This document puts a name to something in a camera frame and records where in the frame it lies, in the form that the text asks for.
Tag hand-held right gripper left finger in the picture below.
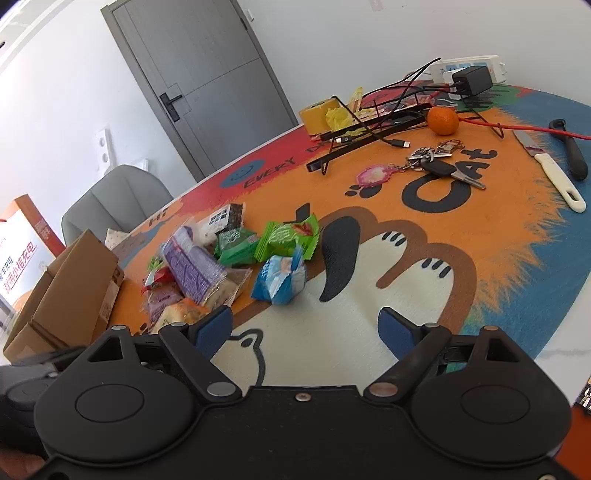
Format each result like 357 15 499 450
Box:
87 305 242 401

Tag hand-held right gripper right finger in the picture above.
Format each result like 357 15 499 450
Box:
364 306 532 400

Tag blue snack packet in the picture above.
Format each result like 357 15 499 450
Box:
250 247 308 306

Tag brown cardboard box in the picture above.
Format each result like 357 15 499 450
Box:
2 229 125 363

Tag person's left hand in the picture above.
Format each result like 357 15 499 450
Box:
0 450 44 480

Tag cat print round mat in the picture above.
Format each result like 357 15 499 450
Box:
111 82 591 388

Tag pink snack packet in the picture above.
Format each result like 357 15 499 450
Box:
147 282 184 331

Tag purple snack packet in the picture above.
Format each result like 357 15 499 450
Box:
161 224 253 309

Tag red and green snack packet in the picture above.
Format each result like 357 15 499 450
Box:
141 257 175 291

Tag black and white snack packet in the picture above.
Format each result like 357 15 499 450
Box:
198 203 246 246

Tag dotted cream cushion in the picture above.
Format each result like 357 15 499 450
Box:
105 228 133 251

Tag orange and white display box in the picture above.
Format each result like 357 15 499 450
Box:
0 195 66 325

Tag grey chair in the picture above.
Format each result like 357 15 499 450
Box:
61 165 174 248

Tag black car key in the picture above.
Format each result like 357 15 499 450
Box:
420 158 487 191

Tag silver key rings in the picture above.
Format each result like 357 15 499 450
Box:
406 146 437 171

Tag mandarin orange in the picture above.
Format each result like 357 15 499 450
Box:
426 106 461 136

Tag crumpled yellow plastic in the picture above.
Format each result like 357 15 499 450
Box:
325 106 354 133

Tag yellow tape roll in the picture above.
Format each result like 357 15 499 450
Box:
299 98 341 136

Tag grey door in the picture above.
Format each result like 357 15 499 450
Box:
100 0 301 183

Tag black charger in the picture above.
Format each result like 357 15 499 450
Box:
451 65 494 97

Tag white power strip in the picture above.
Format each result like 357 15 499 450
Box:
427 54 507 86

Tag pink keychain charm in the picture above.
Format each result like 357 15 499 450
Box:
354 164 403 188

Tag black wire stand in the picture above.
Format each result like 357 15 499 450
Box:
306 88 504 175

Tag white wall socket panel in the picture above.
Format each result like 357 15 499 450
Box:
94 127 114 169

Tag white handled knife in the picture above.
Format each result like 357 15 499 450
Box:
512 129 587 213

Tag black door handle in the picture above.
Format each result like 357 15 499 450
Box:
159 92 184 122

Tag red cable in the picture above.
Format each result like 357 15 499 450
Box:
456 114 591 142

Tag black handled peeler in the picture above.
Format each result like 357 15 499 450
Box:
548 119 590 182

